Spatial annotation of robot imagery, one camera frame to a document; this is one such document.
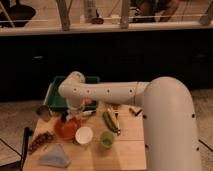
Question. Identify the blue folded cloth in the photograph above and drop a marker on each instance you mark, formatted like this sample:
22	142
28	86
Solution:
55	157

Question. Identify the green cup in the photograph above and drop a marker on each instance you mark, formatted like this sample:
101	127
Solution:
107	139

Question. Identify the red bowl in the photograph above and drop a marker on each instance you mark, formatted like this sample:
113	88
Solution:
66	130

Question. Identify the green tray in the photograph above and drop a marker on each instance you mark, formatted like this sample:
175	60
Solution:
57	103

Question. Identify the small metal cup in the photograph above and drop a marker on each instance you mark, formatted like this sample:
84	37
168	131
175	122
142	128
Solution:
44	113

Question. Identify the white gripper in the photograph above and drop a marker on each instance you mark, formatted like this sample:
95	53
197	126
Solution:
75	108

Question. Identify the green corn cob toy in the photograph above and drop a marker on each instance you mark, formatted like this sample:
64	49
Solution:
111	121

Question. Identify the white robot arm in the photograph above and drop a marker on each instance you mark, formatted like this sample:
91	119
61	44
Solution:
169	119

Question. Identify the white cup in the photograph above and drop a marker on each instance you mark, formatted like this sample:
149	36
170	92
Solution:
84	135

